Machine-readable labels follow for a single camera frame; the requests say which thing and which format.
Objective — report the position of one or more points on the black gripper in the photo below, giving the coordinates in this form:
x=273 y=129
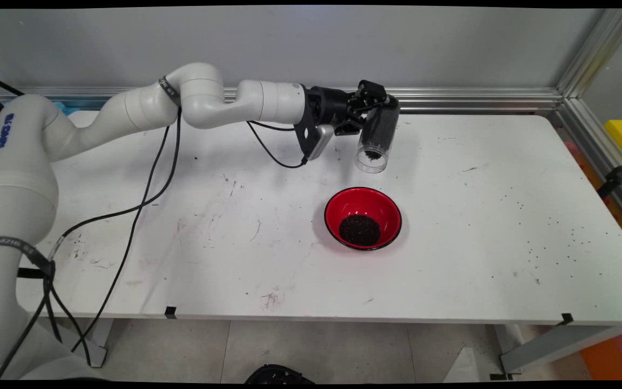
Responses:
x=332 y=108

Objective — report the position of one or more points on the black seed pile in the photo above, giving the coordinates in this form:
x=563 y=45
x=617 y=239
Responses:
x=381 y=127
x=359 y=229

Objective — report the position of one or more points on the clear plastic jar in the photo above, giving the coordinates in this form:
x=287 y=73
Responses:
x=377 y=165

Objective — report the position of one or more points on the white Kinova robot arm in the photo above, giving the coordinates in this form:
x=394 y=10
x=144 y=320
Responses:
x=127 y=108

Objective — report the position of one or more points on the red bowl with black rim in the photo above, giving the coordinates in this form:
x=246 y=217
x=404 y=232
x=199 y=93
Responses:
x=362 y=202

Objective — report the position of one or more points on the black floor object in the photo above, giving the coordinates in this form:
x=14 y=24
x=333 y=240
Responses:
x=278 y=375

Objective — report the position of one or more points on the black tape marker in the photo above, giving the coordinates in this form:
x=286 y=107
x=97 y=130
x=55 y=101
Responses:
x=170 y=312
x=566 y=319

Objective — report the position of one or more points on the blue plastic bag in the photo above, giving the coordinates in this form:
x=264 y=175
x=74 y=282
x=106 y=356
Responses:
x=68 y=108

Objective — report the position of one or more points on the grey table leg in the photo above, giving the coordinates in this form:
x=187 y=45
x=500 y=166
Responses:
x=95 y=340
x=548 y=346

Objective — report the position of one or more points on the orange plastic bin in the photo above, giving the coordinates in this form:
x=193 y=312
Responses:
x=613 y=356

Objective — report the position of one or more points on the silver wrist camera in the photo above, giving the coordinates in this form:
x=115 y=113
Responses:
x=320 y=141

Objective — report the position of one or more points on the long aluminium frame rail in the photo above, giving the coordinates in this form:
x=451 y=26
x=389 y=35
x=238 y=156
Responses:
x=478 y=100

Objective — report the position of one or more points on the short aluminium frame rail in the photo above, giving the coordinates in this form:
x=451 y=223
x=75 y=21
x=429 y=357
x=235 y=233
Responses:
x=597 y=146

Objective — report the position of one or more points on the aluminium frame corner post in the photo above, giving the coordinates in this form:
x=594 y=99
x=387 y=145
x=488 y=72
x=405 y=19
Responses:
x=597 y=51

